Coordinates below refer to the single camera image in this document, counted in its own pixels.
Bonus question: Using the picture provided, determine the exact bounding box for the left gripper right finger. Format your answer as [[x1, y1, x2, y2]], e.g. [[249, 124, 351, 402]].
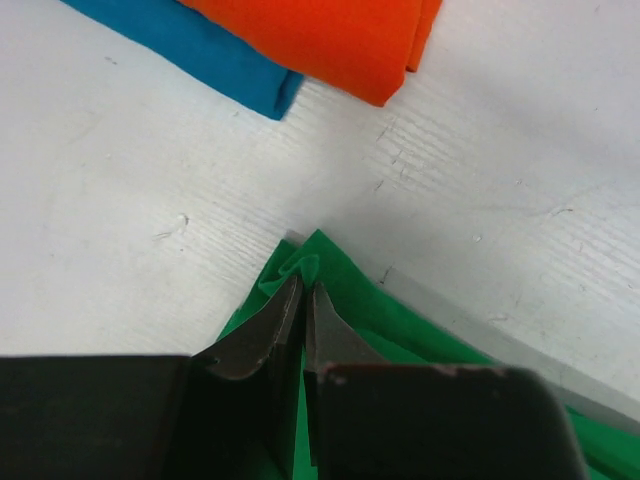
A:
[[304, 285, 585, 479]]

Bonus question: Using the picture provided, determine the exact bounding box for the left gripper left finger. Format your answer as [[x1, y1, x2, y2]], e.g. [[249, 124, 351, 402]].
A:
[[1, 276, 303, 479]]

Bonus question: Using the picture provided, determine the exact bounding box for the green t shirt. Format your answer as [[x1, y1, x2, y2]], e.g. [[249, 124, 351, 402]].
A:
[[222, 232, 639, 479]]

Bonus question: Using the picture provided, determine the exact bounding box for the folded orange t shirt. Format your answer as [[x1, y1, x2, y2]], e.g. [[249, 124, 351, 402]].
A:
[[185, 0, 442, 107]]

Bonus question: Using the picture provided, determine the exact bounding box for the folded blue t shirt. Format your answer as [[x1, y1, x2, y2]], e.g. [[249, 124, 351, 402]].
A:
[[66, 0, 304, 120]]

